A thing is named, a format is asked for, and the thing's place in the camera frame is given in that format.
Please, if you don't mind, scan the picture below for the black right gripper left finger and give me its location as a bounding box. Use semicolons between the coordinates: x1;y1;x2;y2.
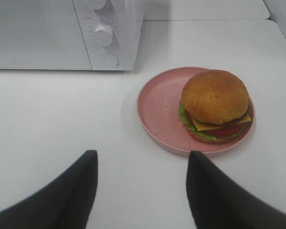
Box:
0;150;98;229

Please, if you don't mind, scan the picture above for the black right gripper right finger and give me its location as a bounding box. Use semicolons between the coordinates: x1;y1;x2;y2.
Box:
186;151;286;229

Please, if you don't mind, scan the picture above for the burger with cheese and lettuce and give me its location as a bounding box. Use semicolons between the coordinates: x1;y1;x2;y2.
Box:
178;70;252;144

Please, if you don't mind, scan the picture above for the pink speckled plate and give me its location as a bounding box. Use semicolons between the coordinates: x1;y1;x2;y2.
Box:
136;67;255;156

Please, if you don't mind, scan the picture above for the round white door button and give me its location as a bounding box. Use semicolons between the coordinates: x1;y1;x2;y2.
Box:
102;53;119;67

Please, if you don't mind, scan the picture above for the white timer knob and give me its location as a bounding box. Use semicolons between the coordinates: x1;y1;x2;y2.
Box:
93;24;115;47

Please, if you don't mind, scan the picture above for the white microwave door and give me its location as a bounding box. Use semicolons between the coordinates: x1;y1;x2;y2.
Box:
0;0;92;70

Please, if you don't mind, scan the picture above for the white microwave oven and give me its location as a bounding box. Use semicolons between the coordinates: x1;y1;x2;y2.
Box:
0;0;145;71

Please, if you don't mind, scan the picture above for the upper white power knob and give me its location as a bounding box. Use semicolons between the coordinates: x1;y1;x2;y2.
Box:
91;0;106;10

